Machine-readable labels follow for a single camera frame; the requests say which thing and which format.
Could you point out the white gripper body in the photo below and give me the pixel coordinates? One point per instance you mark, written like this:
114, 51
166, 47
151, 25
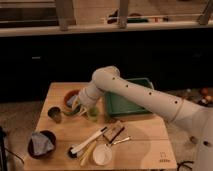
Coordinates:
83, 100

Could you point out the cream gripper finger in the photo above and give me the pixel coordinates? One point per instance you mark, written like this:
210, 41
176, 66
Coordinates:
83, 110
75, 103

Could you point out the green pepper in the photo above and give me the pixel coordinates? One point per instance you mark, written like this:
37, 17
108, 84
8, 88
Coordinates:
71, 113

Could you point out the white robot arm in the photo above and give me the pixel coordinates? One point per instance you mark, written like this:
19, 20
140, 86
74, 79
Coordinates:
197, 120

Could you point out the green plastic cup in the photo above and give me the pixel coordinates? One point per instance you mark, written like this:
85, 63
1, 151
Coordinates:
93, 114

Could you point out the blue cloth in orange bowl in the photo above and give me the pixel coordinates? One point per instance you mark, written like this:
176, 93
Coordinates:
70, 101

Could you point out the orange bowl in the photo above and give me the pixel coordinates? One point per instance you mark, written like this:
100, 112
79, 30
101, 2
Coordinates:
67, 96

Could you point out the green plastic tray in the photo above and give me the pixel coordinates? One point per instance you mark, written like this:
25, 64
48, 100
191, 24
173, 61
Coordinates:
118, 106

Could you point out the brown wooden block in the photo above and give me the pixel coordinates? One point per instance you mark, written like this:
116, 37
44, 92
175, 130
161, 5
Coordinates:
113, 129

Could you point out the dark brown bowl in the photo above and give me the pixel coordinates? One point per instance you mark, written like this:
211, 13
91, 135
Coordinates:
52, 138

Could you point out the black stick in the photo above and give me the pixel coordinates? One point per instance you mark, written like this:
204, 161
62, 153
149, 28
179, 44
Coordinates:
116, 135

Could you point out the yellow banana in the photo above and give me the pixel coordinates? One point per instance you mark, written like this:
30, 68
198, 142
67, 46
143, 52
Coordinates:
85, 157

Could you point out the metal spoon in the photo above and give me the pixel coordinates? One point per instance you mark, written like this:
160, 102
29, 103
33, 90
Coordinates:
118, 141

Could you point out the grey blue cloth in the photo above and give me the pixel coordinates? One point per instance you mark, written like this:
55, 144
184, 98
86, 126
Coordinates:
41, 143

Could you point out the wooden railing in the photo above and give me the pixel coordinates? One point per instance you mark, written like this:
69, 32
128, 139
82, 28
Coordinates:
54, 17

